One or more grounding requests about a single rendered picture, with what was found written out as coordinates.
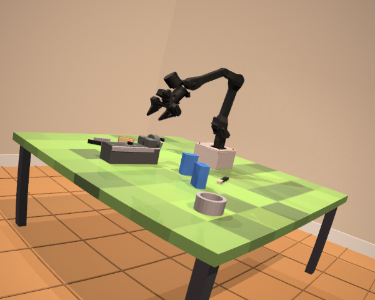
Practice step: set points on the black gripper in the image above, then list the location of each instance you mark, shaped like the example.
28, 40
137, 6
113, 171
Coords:
172, 108

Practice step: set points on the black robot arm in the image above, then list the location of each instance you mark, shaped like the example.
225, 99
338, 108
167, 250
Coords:
220, 123

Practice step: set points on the grey hollow cylinder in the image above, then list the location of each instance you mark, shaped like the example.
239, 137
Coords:
209, 203

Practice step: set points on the blue rectangular block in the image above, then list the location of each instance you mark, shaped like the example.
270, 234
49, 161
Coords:
187, 163
200, 175

